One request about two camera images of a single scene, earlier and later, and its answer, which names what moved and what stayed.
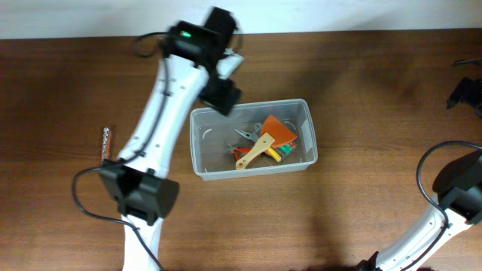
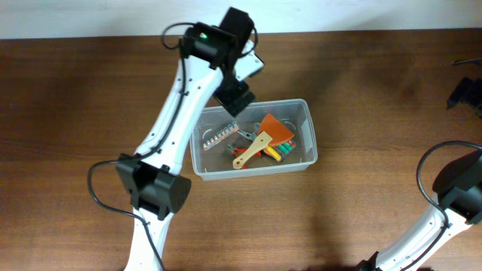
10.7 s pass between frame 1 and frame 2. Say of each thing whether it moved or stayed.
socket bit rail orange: moved
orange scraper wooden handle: stayed
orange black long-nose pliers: stayed
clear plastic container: stayed
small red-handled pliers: moved
